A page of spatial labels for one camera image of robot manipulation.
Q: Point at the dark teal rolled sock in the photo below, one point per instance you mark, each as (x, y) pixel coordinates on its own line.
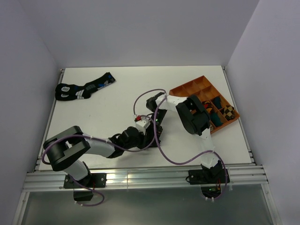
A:
(217, 102)

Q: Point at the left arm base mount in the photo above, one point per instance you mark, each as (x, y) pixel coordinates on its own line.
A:
(93, 180)

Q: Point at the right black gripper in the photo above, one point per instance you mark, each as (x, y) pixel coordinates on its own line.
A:
(156, 129)

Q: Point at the orange compartment tray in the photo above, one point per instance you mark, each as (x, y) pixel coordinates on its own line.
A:
(205, 91)

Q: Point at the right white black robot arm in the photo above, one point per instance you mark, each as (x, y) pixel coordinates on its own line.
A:
(196, 121)

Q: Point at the black blue sport sock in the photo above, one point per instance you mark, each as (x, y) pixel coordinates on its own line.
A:
(69, 92)

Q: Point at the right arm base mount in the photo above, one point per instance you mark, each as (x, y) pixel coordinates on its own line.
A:
(201, 177)

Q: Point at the black white striped sock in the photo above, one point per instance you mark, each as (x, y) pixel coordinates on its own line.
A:
(154, 142)

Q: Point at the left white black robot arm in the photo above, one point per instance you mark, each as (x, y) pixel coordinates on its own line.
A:
(64, 149)

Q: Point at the aluminium frame rail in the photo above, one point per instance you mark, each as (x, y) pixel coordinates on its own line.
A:
(151, 195)

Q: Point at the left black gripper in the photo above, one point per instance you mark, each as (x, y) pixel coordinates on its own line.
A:
(145, 140)

